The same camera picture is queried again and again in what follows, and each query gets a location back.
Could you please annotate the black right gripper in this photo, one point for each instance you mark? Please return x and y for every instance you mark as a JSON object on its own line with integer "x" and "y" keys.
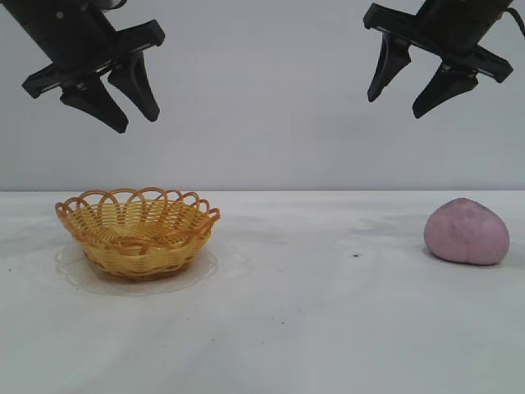
{"x": 451, "y": 33}

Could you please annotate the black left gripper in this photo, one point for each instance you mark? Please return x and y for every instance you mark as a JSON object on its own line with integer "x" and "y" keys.
{"x": 82, "y": 41}

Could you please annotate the yellow woven plastic basket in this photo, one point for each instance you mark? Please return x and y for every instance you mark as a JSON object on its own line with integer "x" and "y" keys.
{"x": 139, "y": 250}

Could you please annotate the pink foam peach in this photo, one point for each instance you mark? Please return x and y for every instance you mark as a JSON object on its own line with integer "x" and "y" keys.
{"x": 467, "y": 234}

